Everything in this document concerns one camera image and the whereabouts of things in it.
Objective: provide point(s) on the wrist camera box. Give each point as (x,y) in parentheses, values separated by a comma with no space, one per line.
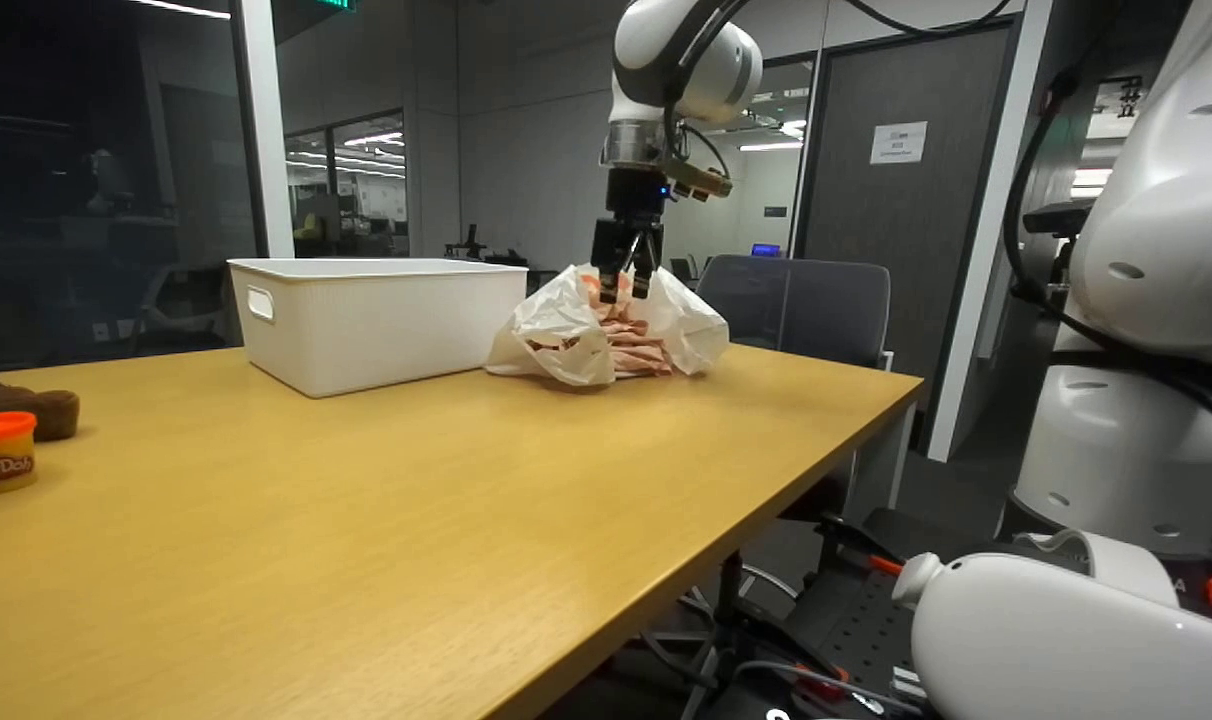
(695,182)

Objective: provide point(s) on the white plastic storage bin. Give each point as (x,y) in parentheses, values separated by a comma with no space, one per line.
(347,325)

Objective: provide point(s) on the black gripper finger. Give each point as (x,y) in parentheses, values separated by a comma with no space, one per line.
(642,280)
(611,280)

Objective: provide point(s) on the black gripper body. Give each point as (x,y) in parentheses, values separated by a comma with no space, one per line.
(635,228)

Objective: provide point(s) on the white plastic bag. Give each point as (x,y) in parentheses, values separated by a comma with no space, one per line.
(558,336)

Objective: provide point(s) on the white foreground robot link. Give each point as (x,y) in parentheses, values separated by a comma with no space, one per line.
(1013,637)

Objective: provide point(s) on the grey office chair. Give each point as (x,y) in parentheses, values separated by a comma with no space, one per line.
(833,311)

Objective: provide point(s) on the light pink shirt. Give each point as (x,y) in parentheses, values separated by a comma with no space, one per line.
(635,345)

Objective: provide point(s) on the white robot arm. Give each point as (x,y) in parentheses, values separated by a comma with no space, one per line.
(679,71)

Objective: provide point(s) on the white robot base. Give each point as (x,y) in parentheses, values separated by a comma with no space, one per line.
(1121,433)

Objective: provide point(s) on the paper sign on door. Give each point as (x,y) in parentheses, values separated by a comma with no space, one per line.
(898,141)

